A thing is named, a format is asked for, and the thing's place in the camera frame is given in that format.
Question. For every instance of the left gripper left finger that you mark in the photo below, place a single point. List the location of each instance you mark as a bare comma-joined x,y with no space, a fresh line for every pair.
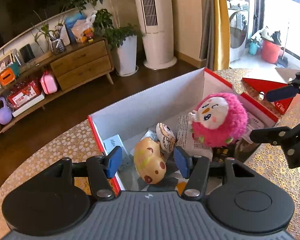
100,169

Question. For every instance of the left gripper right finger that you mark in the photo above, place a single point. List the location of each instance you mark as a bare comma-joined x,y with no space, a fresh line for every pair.
196,170

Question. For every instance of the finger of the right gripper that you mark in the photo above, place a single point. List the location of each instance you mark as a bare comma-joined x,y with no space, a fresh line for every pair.
282,93
267,135

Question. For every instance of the white blue small carton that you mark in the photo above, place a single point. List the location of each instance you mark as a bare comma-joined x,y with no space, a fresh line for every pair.
122,159

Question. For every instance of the black snack packet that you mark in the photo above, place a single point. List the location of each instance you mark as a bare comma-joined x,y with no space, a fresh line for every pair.
240,150

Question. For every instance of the cartoon face egg toy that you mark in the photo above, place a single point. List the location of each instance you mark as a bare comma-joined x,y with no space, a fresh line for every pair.
166,137

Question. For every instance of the spotted cream pig toy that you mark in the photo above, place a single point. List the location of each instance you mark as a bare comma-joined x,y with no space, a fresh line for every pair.
149,162

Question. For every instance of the pink plush bird toy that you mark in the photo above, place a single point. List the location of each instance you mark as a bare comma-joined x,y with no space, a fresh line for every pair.
218,120

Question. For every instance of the red box lid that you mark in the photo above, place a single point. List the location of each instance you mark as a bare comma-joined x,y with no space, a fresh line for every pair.
264,86

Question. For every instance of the red bucket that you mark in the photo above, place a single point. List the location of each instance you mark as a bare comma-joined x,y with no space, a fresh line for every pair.
270,52

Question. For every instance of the red cardboard box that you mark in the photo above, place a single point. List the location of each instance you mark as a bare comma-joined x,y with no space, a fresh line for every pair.
165,102

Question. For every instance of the yellow curtain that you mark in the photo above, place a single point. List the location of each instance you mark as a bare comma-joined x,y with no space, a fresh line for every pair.
222,35

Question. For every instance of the white washing machine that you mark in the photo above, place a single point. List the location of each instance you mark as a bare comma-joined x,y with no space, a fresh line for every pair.
238,12

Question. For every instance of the pink small case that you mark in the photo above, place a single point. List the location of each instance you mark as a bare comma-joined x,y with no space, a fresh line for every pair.
48,83

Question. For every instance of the red gift box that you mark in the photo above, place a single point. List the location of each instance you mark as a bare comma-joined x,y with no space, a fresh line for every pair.
24,95

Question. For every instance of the purple kettlebell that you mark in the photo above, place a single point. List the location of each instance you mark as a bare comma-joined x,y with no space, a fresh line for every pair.
5,112

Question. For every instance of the wooden tv sideboard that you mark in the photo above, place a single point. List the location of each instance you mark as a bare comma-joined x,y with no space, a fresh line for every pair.
78,65

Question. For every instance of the orange box on sideboard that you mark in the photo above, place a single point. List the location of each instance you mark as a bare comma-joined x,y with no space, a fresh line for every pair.
7,76

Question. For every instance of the white planter green plant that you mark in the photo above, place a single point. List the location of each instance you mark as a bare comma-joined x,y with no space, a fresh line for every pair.
122,42

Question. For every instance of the black speaker box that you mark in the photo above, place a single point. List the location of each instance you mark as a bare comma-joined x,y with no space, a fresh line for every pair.
27,53

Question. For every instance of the framed photo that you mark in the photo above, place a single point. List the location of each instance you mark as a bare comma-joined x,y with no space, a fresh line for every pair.
5,61

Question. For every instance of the glass vase with plant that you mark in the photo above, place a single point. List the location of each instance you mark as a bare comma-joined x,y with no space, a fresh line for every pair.
43,30

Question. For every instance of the snack bags on sideboard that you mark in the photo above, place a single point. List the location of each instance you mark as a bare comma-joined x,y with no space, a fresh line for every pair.
80,29

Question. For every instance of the white tower air conditioner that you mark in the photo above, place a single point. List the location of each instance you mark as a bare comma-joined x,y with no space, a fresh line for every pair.
156,24

